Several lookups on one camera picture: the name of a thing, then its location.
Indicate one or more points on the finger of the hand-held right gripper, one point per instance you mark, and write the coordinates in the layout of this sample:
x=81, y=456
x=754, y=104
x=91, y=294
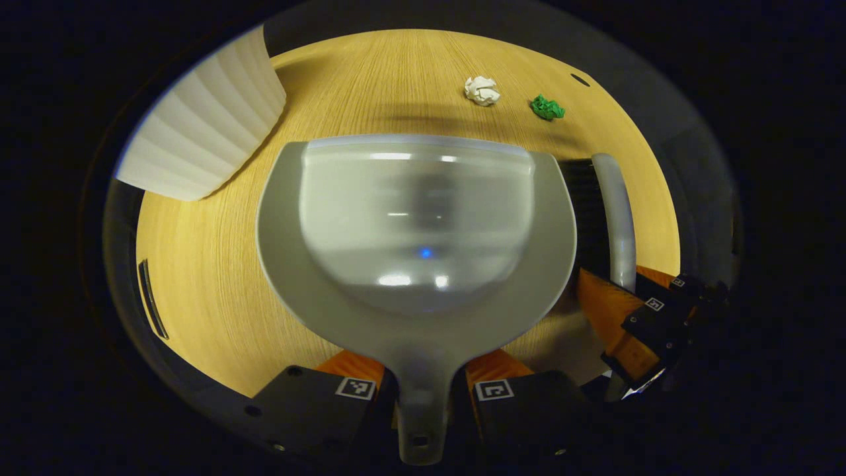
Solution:
x=615, y=324
x=681, y=289

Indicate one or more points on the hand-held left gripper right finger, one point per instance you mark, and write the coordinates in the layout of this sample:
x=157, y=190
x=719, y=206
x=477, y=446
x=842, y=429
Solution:
x=529, y=416

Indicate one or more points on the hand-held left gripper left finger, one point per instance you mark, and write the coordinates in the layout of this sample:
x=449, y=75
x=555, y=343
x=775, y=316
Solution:
x=310, y=410

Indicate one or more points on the small grey broom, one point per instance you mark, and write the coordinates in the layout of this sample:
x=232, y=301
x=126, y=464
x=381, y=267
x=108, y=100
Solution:
x=618, y=218

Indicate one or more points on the grey plastic dustpan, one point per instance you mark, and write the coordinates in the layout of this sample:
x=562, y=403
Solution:
x=416, y=218

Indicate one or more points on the green paper ball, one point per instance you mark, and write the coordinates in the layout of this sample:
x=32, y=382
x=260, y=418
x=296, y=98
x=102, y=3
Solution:
x=547, y=108

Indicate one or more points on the white paper ball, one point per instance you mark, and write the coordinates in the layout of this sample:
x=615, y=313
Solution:
x=482, y=91

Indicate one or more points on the white ribbed garbage bin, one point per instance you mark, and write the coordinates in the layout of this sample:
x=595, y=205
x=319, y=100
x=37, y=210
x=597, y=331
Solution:
x=205, y=125

